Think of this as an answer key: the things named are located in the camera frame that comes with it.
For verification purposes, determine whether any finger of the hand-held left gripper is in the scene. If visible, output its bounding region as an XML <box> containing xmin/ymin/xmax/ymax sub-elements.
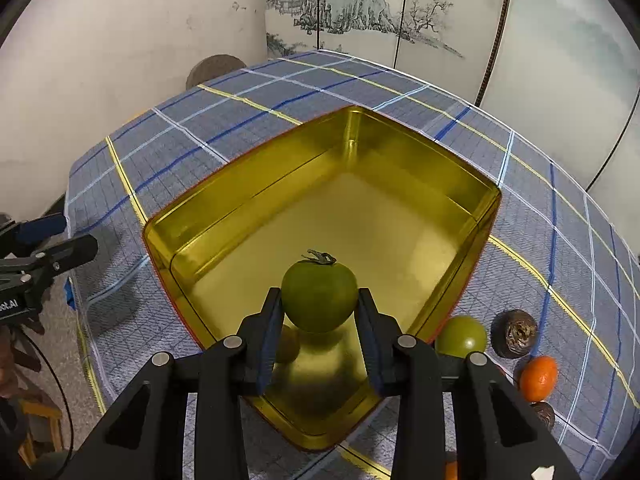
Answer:
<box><xmin>27</xmin><ymin>234</ymin><xmax>100</xmax><ymax>277</ymax></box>
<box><xmin>0</xmin><ymin>213</ymin><xmax>68</xmax><ymax>257</ymax></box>

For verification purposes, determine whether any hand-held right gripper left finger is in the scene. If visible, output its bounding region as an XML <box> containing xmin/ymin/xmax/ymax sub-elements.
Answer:
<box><xmin>59</xmin><ymin>287</ymin><xmax>286</xmax><ymax>480</ymax></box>

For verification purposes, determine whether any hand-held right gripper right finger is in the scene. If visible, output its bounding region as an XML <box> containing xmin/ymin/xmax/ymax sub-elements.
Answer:
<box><xmin>356</xmin><ymin>287</ymin><xmax>583</xmax><ymax>480</ymax></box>

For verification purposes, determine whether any green persimmon with dry calyx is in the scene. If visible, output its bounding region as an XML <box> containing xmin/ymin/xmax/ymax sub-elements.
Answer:
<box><xmin>280</xmin><ymin>248</ymin><xmax>360</xmax><ymax>334</ymax></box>

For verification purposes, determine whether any red tin box gold inside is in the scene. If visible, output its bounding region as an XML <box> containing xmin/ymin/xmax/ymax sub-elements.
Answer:
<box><xmin>142</xmin><ymin>105</ymin><xmax>502</xmax><ymax>452</ymax></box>

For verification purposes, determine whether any small red-orange fruit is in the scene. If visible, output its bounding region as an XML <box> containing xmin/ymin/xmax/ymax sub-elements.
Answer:
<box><xmin>518</xmin><ymin>355</ymin><xmax>559</xmax><ymax>403</ymax></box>

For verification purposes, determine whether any plain green persimmon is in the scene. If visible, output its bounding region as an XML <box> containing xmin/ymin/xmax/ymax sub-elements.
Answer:
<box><xmin>434</xmin><ymin>315</ymin><xmax>488</xmax><ymax>359</ymax></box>

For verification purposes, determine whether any wooden stool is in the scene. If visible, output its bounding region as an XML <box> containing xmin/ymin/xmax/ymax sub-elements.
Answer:
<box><xmin>10</xmin><ymin>330</ymin><xmax>66</xmax><ymax>466</ymax></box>

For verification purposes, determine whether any dark brown wrinkled fruit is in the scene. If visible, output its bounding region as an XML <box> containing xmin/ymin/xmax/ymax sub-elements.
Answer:
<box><xmin>492</xmin><ymin>310</ymin><xmax>539</xmax><ymax>360</ymax></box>
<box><xmin>530</xmin><ymin>401</ymin><xmax>557</xmax><ymax>432</ymax></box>

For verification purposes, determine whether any round grey stool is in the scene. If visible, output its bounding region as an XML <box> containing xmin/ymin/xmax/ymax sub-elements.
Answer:
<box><xmin>185</xmin><ymin>54</ymin><xmax>249</xmax><ymax>92</ymax></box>

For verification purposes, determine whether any blue plaid tablecloth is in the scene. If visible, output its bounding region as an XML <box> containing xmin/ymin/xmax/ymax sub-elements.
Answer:
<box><xmin>64</xmin><ymin>50</ymin><xmax>640</xmax><ymax>480</ymax></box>

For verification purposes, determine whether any landscape painted folding screen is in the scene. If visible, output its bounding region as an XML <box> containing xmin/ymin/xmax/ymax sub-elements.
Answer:
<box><xmin>262</xmin><ymin>0</ymin><xmax>640</xmax><ymax>261</ymax></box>

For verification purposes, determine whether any black cable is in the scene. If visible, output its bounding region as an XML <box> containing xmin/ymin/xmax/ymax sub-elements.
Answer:
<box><xmin>20</xmin><ymin>327</ymin><xmax>77</xmax><ymax>463</ymax></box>

